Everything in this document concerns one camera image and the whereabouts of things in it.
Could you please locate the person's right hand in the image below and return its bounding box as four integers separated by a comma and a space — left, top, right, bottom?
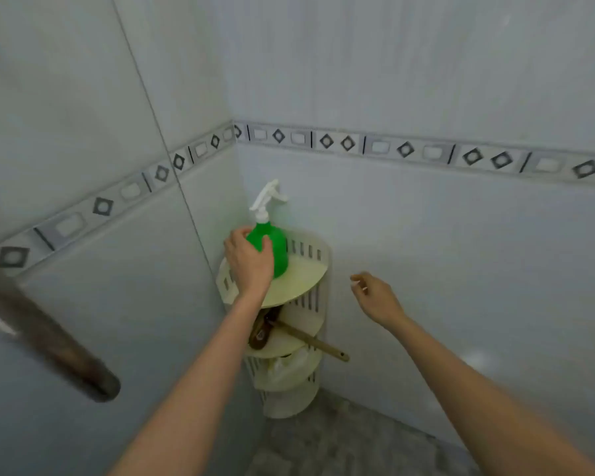
350, 272, 408, 327

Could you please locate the person's left hand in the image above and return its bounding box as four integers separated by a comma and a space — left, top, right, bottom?
223, 227, 275, 299

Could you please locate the green spray bottle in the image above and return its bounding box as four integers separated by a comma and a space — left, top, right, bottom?
246, 179, 291, 279

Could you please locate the person's right forearm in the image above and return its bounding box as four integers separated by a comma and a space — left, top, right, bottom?
388, 312, 595, 476

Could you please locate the person's left forearm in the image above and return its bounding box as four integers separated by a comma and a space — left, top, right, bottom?
108, 291, 274, 476

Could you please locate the cream plastic corner shelf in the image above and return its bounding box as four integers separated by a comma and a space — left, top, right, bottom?
216, 228, 332, 420

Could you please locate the white plastic bag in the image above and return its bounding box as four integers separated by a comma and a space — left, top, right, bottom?
267, 347, 310, 386

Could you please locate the dark metal pipe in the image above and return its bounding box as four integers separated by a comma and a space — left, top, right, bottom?
0, 255, 122, 403

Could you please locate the wooden handled brush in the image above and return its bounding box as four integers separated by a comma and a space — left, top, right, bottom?
248, 308, 351, 364

